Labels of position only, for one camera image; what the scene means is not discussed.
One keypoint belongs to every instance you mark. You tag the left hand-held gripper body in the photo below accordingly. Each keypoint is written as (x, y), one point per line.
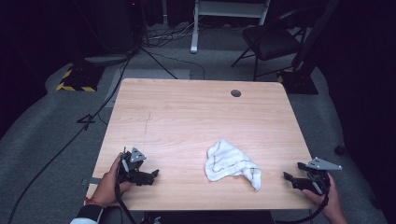
(132, 174)

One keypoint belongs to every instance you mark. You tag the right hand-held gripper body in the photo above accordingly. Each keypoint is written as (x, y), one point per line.
(319, 182)

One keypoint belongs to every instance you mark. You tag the white towel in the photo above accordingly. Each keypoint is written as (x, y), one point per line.
(227, 161)

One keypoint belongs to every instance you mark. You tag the person's right hand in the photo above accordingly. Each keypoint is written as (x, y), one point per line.
(331, 202)

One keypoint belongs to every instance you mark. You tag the person's left hand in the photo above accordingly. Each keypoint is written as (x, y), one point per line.
(107, 186)

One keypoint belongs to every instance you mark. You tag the black caster wheel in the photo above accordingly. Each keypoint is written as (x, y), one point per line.
(340, 149)

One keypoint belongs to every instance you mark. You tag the grey tape piece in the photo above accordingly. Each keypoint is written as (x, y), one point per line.
(93, 180)

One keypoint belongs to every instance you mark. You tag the person's dark clothing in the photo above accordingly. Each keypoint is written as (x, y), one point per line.
(211, 217)

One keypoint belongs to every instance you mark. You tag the grey table grommet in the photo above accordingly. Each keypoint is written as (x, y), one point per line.
(236, 93)

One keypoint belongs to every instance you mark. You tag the black folding chair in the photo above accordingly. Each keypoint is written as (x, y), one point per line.
(271, 43)

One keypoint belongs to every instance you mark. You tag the black computer tower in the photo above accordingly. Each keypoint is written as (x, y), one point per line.
(121, 25)

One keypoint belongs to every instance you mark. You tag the yellow black striped base plate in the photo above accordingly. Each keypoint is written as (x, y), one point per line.
(79, 79)
(300, 82)

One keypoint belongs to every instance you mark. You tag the black slanted stand post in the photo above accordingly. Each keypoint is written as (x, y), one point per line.
(314, 34)

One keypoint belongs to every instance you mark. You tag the white metal desk frame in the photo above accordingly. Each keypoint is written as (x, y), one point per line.
(227, 9)

